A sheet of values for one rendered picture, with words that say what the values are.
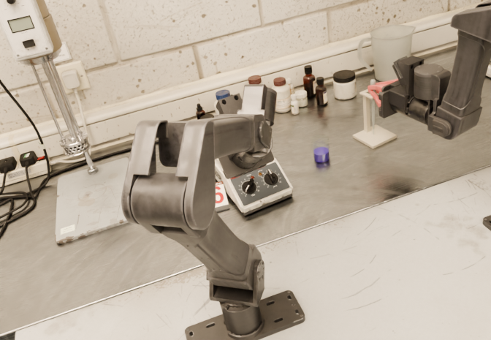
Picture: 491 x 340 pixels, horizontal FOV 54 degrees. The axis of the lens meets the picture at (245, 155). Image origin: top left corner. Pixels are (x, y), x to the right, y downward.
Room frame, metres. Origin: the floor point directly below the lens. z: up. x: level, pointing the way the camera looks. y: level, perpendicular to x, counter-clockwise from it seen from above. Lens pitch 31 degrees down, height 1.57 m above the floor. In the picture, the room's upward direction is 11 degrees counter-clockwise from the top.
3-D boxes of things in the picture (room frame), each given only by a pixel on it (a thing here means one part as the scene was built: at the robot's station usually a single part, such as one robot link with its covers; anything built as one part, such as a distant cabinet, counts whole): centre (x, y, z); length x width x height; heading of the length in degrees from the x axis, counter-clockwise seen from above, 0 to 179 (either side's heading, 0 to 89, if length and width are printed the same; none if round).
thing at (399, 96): (0.98, -0.39, 1.10); 0.07 x 0.06 x 0.11; 113
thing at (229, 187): (0.98, 0.00, 0.94); 0.22 x 0.13 x 0.08; 19
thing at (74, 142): (1.06, 0.40, 1.17); 0.07 x 0.07 x 0.25
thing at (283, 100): (1.35, -0.14, 0.95); 0.06 x 0.06 x 0.10
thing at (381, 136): (1.08, -0.34, 0.96); 0.08 x 0.08 x 0.13; 23
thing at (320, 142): (1.03, -0.19, 0.93); 0.04 x 0.04 x 0.06
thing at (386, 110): (0.98, -0.39, 1.04); 0.10 x 0.07 x 0.07; 113
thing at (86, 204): (1.05, 0.40, 0.91); 0.30 x 0.20 x 0.01; 12
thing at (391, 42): (1.43, -0.50, 0.97); 0.18 x 0.13 x 0.15; 90
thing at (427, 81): (0.89, -0.42, 1.08); 0.12 x 0.09 x 0.12; 27
